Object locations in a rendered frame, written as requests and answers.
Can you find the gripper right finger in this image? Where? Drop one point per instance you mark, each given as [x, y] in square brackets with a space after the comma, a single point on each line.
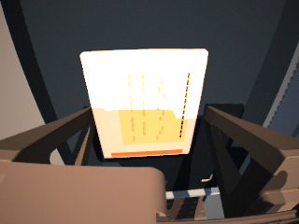
[273, 166]

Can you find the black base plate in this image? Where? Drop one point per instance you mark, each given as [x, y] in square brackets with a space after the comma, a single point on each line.
[190, 208]

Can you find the beige benchtop instrument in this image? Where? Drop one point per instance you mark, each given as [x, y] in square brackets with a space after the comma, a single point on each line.
[252, 69]

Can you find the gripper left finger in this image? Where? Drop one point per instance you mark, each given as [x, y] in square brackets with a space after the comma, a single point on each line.
[36, 145]

